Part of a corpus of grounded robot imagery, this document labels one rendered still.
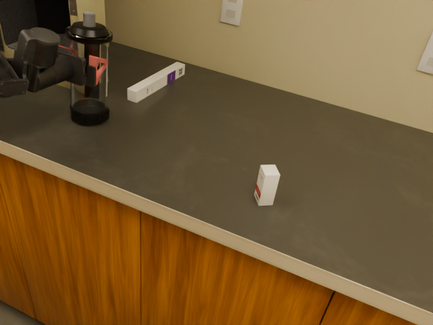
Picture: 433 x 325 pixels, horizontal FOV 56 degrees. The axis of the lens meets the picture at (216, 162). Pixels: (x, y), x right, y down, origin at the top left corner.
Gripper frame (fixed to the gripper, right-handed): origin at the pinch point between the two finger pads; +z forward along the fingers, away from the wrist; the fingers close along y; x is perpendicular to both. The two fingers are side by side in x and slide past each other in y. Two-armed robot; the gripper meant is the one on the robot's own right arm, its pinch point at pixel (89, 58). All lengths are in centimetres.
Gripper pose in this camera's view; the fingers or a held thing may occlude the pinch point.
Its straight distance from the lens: 107.8
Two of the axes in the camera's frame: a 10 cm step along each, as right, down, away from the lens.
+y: -9.1, -3.3, 2.5
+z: 3.8, -4.3, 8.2
